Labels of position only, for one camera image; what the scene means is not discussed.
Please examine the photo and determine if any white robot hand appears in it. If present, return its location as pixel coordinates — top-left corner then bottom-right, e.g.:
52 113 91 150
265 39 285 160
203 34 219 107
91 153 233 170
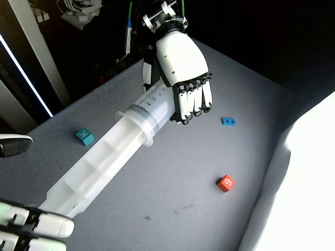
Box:
141 31 214 125
0 133 75 251

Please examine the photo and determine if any large translucent plastic syringe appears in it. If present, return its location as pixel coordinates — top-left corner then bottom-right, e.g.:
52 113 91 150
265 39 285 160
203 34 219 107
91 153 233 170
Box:
38 79 176 219

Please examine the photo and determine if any teal letter K block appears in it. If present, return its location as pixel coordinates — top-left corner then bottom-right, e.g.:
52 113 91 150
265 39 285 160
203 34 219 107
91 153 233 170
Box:
75 127 95 146

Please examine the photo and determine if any red number block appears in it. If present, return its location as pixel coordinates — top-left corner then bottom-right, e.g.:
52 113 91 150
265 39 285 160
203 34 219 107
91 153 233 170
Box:
216 174 236 193

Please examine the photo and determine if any grey table cloth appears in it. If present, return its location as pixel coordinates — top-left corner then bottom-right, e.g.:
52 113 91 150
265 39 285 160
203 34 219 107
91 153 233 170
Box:
0 36 294 251

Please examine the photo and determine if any white LED light strip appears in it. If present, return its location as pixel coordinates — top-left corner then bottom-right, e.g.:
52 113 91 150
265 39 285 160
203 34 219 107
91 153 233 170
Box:
0 33 54 118

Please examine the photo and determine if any white cable with connector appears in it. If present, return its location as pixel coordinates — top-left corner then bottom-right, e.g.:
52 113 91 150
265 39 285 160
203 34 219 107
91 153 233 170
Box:
116 20 133 64

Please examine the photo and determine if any pile of white cables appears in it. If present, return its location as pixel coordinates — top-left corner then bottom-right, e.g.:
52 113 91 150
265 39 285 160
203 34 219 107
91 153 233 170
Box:
56 0 103 31

